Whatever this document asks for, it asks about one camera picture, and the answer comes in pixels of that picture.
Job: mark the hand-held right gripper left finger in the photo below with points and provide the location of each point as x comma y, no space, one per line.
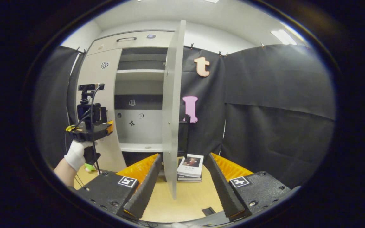
147,190

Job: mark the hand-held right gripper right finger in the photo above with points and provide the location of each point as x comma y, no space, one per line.
222,186

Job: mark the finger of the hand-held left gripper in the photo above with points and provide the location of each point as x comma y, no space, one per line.
110,126

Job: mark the grey double-door shoe cabinet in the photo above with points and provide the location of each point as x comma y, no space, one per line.
150,129

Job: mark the grey shoe cabinet door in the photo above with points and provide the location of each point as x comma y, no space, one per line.
171,110
106,76

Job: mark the white cabinet shelf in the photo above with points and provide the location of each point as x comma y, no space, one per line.
138,147
138,71

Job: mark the grey cabinet drawer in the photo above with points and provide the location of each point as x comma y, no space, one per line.
157,41

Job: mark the dark book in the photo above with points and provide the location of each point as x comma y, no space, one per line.
188,179

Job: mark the green plush toy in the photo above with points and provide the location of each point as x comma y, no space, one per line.
89,167

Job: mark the white portrait cover book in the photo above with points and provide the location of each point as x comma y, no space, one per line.
190,164

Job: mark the black backdrop cloth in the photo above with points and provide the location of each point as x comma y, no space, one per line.
265,79

